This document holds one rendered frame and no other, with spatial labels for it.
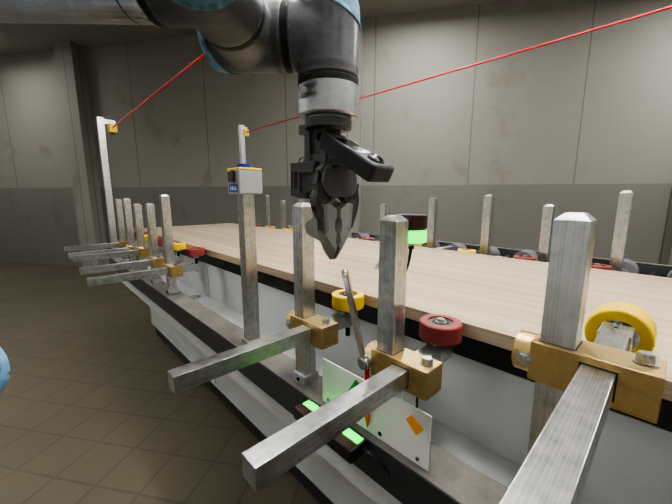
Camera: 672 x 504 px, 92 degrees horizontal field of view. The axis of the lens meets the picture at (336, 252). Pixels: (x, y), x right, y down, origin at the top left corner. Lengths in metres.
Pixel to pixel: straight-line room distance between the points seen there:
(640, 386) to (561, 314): 0.09
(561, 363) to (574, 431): 0.14
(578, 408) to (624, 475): 0.42
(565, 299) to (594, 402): 0.12
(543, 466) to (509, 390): 0.48
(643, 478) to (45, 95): 7.36
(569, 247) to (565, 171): 4.40
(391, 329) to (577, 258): 0.29
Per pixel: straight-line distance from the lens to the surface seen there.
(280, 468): 0.44
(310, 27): 0.52
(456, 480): 0.65
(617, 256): 1.54
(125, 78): 6.23
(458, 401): 0.84
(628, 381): 0.46
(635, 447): 0.75
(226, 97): 5.23
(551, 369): 0.47
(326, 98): 0.49
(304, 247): 0.72
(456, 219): 4.47
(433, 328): 0.63
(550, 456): 0.31
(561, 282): 0.45
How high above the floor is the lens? 1.14
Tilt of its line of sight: 10 degrees down
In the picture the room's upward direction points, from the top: straight up
